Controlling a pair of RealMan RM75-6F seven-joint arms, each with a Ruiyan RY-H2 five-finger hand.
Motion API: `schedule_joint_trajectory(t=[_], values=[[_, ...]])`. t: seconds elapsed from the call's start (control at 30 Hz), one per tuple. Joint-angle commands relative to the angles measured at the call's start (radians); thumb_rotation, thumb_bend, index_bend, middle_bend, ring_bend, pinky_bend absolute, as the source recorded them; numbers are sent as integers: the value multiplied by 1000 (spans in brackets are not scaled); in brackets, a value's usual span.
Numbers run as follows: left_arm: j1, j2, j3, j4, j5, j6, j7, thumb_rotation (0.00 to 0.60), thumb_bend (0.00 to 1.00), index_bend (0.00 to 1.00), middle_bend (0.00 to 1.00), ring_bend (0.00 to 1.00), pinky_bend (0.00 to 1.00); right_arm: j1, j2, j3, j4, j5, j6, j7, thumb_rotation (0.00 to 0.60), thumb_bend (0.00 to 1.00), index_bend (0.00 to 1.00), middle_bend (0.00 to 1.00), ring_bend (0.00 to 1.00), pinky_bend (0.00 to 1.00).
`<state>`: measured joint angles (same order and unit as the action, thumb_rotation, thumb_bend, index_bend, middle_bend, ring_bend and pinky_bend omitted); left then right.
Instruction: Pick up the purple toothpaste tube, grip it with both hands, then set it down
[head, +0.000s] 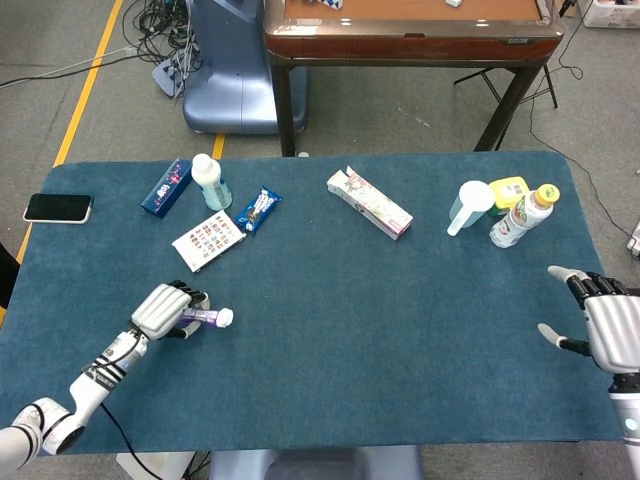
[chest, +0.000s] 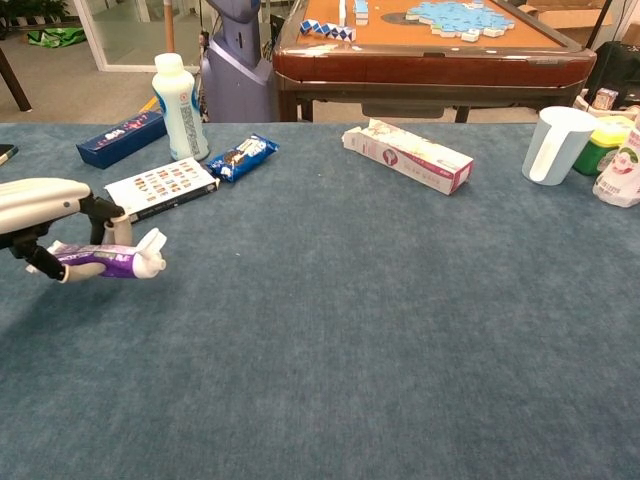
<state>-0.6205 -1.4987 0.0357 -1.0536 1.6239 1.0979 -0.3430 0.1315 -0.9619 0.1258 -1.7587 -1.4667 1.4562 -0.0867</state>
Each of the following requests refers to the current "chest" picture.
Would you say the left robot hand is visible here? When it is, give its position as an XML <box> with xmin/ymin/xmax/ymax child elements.
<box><xmin>0</xmin><ymin>178</ymin><xmax>135</xmax><ymax>285</ymax></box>

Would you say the purple toothpaste tube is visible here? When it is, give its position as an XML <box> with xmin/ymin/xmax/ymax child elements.
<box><xmin>24</xmin><ymin>228</ymin><xmax>168</xmax><ymax>280</ymax></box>

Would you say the dark blue long box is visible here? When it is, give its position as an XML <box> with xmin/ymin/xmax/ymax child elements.
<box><xmin>75</xmin><ymin>110</ymin><xmax>168</xmax><ymax>170</ymax></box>

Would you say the pink white carton box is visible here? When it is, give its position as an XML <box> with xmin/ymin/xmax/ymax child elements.
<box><xmin>341</xmin><ymin>118</ymin><xmax>475</xmax><ymax>197</ymax></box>

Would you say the dark wooden table leg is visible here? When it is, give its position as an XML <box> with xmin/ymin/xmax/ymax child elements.
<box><xmin>0</xmin><ymin>47</ymin><xmax>33</xmax><ymax>113</ymax></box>

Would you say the white and black flat box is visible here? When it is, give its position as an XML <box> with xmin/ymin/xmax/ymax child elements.
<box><xmin>103</xmin><ymin>156</ymin><xmax>222</xmax><ymax>226</ymax></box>

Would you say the white milk drink bottle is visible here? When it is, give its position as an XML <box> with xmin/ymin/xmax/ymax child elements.
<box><xmin>151</xmin><ymin>52</ymin><xmax>211</xmax><ymax>162</ymax></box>

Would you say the green bag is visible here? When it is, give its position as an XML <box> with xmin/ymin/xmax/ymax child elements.
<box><xmin>25</xmin><ymin>27</ymin><xmax>89</xmax><ymax>49</ymax></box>

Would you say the blue cookie packet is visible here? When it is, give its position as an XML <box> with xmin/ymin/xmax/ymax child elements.
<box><xmin>205</xmin><ymin>132</ymin><xmax>281</xmax><ymax>184</ymax></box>

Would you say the wooden pole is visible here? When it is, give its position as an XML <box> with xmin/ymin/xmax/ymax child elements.
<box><xmin>163</xmin><ymin>0</ymin><xmax>176</xmax><ymax>54</ymax></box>

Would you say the blue tablecloth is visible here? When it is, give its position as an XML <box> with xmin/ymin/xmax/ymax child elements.
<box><xmin>0</xmin><ymin>122</ymin><xmax>640</xmax><ymax>480</ymax></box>

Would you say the blue white snake puzzle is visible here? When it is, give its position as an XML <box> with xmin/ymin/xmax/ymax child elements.
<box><xmin>298</xmin><ymin>18</ymin><xmax>357</xmax><ymax>43</ymax></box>

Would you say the brown mahjong table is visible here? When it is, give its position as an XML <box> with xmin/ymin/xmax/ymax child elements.
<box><xmin>272</xmin><ymin>0</ymin><xmax>599</xmax><ymax>124</ymax></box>

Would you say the pile of blue mahjong tiles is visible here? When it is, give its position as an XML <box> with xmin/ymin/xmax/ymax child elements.
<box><xmin>404</xmin><ymin>0</ymin><xmax>516</xmax><ymax>43</ymax></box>

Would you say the light blue cup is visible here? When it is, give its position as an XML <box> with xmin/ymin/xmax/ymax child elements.
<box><xmin>521</xmin><ymin>105</ymin><xmax>600</xmax><ymax>187</ymax></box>

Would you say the cardboard box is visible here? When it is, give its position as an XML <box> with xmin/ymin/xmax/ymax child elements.
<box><xmin>517</xmin><ymin>0</ymin><xmax>626</xmax><ymax>46</ymax></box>

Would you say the green jar with yellow lid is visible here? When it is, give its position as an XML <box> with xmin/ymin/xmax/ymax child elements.
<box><xmin>572</xmin><ymin>115</ymin><xmax>635</xmax><ymax>177</ymax></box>

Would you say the white pouch with pink print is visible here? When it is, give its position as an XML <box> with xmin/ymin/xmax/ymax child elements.
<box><xmin>591</xmin><ymin>107</ymin><xmax>640</xmax><ymax>209</ymax></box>

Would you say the black bag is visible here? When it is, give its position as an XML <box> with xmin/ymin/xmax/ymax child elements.
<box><xmin>582</xmin><ymin>40</ymin><xmax>640</xmax><ymax>109</ymax></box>

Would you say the white glass door frame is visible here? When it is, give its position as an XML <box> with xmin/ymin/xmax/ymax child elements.
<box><xmin>73</xmin><ymin>0</ymin><xmax>206</xmax><ymax>74</ymax></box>

